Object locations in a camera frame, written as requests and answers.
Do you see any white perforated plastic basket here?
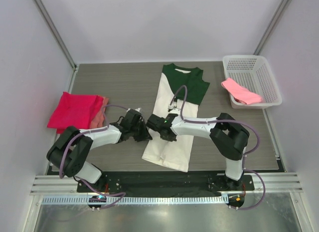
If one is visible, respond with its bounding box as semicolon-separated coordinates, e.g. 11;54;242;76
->
222;55;282;109

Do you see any right aluminium corner post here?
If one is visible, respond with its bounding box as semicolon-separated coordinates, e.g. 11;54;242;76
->
253;0;292;55

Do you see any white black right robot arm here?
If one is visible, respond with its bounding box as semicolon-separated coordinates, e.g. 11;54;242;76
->
142;113;249;190

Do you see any folded salmon t shirt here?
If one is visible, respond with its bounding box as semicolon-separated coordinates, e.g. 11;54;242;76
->
89;96;109;129

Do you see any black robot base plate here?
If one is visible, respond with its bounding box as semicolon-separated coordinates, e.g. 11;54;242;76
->
77;171;255;194

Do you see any aluminium frame rail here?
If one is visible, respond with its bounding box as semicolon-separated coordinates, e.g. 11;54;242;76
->
30;172;303;195

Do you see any left aluminium corner post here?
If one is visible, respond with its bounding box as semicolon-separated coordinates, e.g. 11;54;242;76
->
33;0;77;71

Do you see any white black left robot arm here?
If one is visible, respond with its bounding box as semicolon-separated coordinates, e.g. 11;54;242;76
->
46;109;152;192

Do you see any folded magenta t shirt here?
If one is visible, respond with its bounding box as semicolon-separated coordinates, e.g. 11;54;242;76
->
47;92;104;134

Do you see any pink t shirt in basket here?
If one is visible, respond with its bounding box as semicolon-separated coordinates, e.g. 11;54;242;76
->
221;78;263;105

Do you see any white slotted cable duct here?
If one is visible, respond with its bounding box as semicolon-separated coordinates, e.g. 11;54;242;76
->
41;194;228;205

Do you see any aluminium corner post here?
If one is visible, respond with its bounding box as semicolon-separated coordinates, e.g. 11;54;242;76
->
253;0;292;55
33;0;77;71

